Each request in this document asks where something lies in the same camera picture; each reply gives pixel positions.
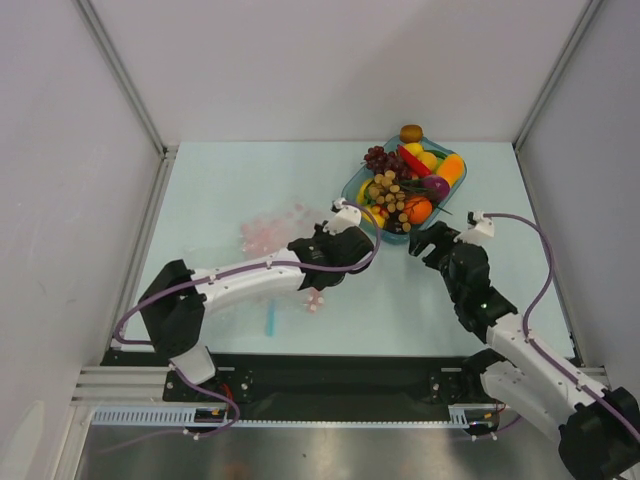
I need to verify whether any clear zip bag pink zipper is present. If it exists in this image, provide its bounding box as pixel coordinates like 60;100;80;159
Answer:
183;241;327;349

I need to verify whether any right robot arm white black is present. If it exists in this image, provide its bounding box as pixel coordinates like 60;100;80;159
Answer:
409;213;639;479

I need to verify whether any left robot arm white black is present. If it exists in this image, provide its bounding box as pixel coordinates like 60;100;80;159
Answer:
138;225;380;400

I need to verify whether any teal plastic food tray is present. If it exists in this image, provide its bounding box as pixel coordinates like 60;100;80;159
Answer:
342;134;467;244

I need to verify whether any pink dotted zip bag stack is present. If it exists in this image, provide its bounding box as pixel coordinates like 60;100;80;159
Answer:
237;199;331;316

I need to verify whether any blue zipper bag strip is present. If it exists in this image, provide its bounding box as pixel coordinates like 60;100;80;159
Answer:
265;299;277;337

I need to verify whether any orange fruit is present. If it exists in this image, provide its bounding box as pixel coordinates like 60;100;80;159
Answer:
403;196;433;225

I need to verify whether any orange mango piece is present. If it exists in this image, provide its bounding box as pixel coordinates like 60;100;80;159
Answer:
436;153;466;187

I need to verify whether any brown longan bunch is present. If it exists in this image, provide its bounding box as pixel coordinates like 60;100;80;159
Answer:
369;171;411;234

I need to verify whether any yellow lemon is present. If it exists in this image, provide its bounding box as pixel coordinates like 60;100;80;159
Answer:
404;142;439;172

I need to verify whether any red chili pepper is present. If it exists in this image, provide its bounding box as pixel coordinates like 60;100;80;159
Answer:
397;145;431;178

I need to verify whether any dark red grape bunch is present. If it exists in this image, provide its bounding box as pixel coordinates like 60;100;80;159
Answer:
363;146;412;181

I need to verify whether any brown kiwi fruit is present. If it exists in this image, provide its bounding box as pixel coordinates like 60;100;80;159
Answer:
399;124;423;143

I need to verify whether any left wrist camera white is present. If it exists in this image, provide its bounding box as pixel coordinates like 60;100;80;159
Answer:
324;197;362;235

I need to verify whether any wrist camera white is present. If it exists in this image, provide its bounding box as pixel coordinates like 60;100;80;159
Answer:
456;210;495;246
324;197;362;235

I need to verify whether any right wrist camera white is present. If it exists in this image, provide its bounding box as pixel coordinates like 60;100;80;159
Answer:
456;210;495;246

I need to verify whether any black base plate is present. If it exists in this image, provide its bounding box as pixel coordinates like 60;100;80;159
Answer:
99;349;511;424

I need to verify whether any white slotted cable duct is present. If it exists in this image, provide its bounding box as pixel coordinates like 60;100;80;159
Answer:
92;404;500;430

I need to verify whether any left aluminium frame post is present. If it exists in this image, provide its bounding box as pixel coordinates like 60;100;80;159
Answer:
74;0;169;156

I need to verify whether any aluminium frame post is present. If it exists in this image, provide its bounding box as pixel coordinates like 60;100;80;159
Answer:
74;0;169;156
513;0;604;151

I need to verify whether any right aluminium frame post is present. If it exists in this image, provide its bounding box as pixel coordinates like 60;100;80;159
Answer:
513;0;604;151

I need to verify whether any aluminium front rail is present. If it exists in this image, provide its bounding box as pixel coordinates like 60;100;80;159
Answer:
71;366;169;406

